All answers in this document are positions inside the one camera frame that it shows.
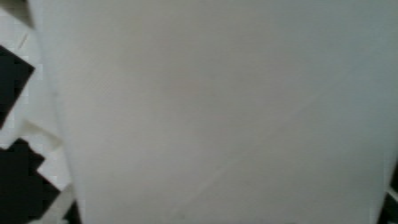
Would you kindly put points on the white cabinet door panel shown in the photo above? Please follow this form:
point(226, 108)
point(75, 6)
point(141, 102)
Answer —
point(36, 190)

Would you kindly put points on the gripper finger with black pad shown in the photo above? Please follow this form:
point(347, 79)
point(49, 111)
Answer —
point(392, 206)

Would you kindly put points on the small white cabinet top block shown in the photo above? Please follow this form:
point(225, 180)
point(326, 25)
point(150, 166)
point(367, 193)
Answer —
point(228, 108)

